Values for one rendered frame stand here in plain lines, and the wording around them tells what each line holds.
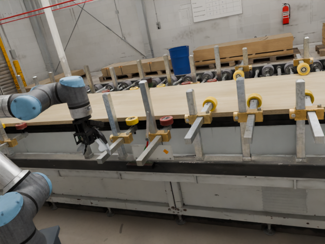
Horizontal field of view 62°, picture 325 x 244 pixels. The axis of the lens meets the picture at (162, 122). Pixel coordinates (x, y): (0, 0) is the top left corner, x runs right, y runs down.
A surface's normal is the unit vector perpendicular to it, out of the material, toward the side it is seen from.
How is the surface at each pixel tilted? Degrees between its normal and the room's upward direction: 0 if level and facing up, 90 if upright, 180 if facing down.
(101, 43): 90
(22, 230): 90
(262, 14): 90
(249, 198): 90
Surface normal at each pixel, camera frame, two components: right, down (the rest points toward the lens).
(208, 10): -0.35, 0.40
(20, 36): 0.92, -0.04
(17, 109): 0.01, 0.36
